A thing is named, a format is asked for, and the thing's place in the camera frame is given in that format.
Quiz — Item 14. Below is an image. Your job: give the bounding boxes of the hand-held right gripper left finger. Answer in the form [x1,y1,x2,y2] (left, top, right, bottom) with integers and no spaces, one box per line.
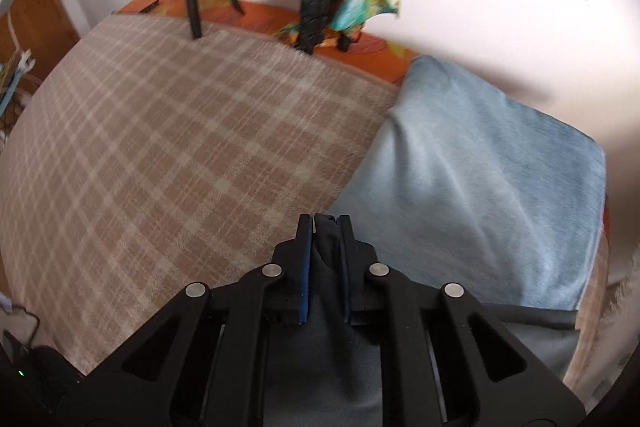
[57,213,316,427]

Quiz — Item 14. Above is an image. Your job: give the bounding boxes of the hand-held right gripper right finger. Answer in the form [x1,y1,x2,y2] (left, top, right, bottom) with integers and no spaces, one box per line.
[337,215,586,427]

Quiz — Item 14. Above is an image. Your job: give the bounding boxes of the dark grey pants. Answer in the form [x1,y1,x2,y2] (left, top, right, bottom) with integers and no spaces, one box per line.
[262,213,388,427]

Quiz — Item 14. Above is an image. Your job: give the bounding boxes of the light blue folded pants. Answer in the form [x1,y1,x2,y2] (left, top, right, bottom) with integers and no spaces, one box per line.
[327,54,607,378]

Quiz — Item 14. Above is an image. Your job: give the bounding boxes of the beige plaid blanket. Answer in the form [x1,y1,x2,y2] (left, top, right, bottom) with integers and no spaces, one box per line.
[0,13,613,388]

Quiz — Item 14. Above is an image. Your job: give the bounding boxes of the white fluffy cloth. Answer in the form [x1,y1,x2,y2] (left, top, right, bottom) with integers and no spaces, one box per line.
[600,277,637,333]

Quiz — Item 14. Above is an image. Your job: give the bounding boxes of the wooden cabinet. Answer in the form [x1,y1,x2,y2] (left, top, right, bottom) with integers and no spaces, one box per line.
[0,0,83,72]

